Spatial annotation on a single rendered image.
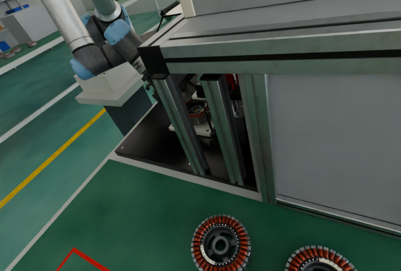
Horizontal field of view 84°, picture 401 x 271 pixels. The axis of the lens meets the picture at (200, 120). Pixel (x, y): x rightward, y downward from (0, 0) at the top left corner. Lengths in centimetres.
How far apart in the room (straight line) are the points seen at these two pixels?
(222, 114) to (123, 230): 37
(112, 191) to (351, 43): 62
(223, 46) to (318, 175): 27
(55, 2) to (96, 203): 58
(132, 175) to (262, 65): 52
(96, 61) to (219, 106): 50
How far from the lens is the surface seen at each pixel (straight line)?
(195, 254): 47
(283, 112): 34
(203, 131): 66
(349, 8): 32
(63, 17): 82
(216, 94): 35
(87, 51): 79
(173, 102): 41
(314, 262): 46
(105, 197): 69
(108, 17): 113
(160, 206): 59
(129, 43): 68
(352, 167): 40
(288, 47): 27
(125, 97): 114
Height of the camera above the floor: 122
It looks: 38 degrees down
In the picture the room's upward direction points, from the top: 19 degrees counter-clockwise
